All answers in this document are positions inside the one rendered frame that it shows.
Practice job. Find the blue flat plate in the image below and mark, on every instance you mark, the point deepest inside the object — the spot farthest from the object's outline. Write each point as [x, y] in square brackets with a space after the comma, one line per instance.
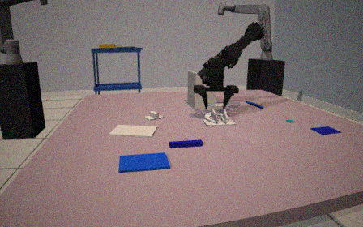
[143, 162]

